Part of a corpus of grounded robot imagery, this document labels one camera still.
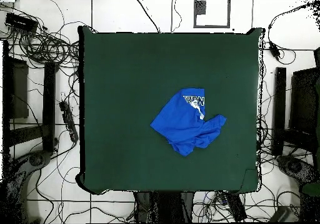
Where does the black power adapter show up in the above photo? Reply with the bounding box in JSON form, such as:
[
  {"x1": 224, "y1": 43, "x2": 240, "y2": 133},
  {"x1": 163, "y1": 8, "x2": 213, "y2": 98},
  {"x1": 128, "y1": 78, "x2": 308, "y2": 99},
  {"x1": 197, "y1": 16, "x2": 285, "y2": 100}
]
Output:
[{"x1": 268, "y1": 41, "x2": 281, "y2": 59}]

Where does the grey pedestal leg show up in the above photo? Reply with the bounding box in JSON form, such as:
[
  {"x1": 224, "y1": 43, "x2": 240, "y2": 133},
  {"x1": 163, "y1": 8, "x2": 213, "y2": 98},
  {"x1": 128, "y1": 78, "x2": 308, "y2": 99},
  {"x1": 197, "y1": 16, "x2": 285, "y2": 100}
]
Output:
[
  {"x1": 4, "y1": 150, "x2": 52, "y2": 223},
  {"x1": 276, "y1": 155, "x2": 319, "y2": 187}
]

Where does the thick black floor cable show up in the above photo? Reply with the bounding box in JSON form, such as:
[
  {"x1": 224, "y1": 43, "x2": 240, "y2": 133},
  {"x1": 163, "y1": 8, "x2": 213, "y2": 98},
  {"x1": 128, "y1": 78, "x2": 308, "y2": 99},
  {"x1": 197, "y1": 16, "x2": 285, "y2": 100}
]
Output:
[{"x1": 134, "y1": 0, "x2": 161, "y2": 33}]

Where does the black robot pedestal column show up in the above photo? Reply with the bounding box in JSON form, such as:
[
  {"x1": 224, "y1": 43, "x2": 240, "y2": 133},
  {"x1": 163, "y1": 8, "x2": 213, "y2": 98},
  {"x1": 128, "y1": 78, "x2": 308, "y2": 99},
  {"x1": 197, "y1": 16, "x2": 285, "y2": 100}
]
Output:
[{"x1": 133, "y1": 190, "x2": 195, "y2": 223}]

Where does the black metal frame stand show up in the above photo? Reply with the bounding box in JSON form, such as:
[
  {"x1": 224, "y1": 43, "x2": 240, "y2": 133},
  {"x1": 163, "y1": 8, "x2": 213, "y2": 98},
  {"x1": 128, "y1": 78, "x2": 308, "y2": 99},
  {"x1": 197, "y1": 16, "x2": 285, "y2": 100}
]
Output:
[
  {"x1": 2, "y1": 39, "x2": 59, "y2": 155},
  {"x1": 271, "y1": 47, "x2": 320, "y2": 157}
]

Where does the dark grey square block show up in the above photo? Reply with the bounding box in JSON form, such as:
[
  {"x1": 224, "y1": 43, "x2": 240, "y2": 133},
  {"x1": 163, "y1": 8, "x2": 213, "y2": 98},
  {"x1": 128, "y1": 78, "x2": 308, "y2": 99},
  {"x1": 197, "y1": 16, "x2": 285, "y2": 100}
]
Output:
[{"x1": 194, "y1": 0, "x2": 208, "y2": 15}]

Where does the tangled black cable coil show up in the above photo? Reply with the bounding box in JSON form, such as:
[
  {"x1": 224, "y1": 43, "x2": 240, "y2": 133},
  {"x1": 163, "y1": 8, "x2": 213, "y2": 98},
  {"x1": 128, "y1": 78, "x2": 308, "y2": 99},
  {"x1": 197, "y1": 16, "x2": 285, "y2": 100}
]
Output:
[{"x1": 23, "y1": 32, "x2": 80, "y2": 68}]

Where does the blue printed shirt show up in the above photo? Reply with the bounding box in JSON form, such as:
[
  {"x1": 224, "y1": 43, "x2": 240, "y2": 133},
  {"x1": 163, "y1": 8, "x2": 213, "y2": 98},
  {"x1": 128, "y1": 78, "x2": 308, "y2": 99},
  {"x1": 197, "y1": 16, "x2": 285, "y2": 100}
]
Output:
[{"x1": 149, "y1": 87, "x2": 228, "y2": 158}]

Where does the dark green table cloth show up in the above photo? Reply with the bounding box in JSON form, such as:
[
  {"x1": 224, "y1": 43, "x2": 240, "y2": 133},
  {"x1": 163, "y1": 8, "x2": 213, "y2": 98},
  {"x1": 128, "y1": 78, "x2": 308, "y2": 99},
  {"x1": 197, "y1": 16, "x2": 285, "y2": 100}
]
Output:
[{"x1": 76, "y1": 25, "x2": 266, "y2": 195}]

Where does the grey square floor frame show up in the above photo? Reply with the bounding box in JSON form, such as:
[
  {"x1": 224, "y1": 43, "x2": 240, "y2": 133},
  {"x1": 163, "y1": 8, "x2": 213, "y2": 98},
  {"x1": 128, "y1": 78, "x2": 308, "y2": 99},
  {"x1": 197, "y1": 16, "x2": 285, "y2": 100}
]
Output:
[{"x1": 192, "y1": 0, "x2": 231, "y2": 29}]

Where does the long black power strip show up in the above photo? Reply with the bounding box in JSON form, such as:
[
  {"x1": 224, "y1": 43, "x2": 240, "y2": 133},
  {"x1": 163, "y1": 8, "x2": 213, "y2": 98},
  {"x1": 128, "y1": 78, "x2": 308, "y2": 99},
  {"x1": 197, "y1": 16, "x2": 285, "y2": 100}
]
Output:
[{"x1": 224, "y1": 192, "x2": 248, "y2": 222}]

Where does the black electronics box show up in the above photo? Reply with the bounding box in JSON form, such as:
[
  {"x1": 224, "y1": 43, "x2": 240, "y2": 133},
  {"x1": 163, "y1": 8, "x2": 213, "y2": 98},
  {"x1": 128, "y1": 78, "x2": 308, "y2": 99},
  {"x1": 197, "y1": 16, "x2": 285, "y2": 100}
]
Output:
[{"x1": 4, "y1": 12, "x2": 39, "y2": 33}]

